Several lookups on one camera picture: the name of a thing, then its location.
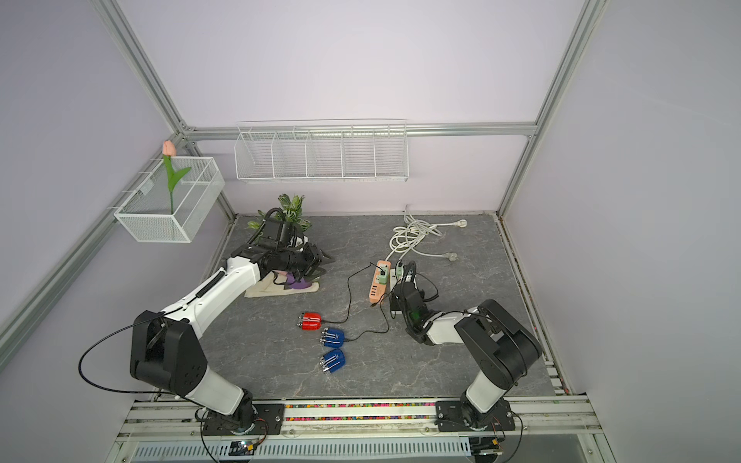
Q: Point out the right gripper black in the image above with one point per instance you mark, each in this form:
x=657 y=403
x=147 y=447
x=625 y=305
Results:
x=393 y=305

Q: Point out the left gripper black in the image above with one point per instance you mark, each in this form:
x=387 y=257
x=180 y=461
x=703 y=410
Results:
x=315 y=259

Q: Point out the red electric shaver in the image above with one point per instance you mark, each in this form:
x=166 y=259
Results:
x=309 y=321

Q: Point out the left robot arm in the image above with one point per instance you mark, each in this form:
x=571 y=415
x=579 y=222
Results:
x=166 y=351

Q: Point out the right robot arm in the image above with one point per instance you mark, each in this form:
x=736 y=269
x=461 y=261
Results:
x=502 y=348

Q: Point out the white power strip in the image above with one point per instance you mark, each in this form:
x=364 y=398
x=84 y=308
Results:
x=393 y=281

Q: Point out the orange power strip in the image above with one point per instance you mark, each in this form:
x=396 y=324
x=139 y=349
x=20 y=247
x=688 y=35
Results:
x=377 y=291

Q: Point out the cream hand-shaped holder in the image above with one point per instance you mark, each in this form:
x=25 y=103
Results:
x=274 y=285

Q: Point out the potted green plant black vase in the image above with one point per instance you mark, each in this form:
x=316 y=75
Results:
x=290 y=209

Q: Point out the pink artificial tulip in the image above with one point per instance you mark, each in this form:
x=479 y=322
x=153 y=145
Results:
x=174 y=176

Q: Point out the long white wire shelf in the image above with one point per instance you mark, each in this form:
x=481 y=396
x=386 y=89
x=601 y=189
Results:
x=322 y=150

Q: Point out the white wire basket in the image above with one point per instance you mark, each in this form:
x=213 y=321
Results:
x=145 y=213

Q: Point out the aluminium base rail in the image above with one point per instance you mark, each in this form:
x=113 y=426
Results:
x=424 y=416

